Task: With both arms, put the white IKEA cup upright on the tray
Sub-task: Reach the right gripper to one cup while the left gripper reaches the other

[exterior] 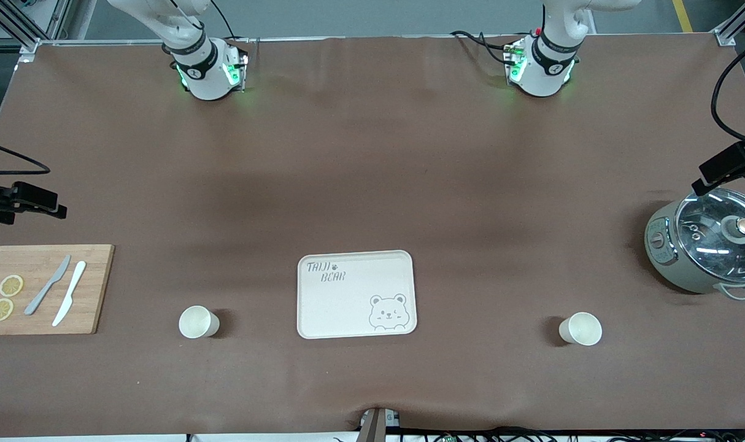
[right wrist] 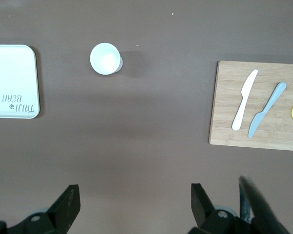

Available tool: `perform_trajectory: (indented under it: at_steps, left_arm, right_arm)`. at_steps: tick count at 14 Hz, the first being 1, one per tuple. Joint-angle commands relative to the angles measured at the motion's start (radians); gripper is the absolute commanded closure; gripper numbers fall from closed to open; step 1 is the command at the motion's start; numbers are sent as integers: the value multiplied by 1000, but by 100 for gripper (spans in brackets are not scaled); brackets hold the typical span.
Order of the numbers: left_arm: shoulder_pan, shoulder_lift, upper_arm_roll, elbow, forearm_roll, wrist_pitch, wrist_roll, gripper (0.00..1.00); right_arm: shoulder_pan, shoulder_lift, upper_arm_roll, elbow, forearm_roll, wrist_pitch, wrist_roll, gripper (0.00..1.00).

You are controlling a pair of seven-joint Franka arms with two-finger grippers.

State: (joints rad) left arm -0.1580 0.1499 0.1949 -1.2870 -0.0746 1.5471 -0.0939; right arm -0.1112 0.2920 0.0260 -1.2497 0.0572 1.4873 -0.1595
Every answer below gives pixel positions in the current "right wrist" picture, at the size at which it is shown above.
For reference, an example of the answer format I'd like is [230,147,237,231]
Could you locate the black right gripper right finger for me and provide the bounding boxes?
[188,183,253,234]

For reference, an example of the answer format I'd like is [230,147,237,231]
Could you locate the white bear print tray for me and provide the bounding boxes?
[0,44,41,119]

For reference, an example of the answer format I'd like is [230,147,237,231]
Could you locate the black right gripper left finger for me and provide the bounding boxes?
[4,184,81,234]

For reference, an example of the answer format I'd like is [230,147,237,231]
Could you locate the grey plastic knife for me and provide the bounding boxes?
[248,81,288,138]

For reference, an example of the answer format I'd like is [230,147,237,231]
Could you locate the white IKEA cup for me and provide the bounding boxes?
[89,42,124,76]

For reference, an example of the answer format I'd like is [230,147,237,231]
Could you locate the bamboo cutting board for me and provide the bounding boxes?
[209,60,293,152]

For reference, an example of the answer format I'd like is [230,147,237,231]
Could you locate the white plastic knife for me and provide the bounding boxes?
[231,69,259,131]

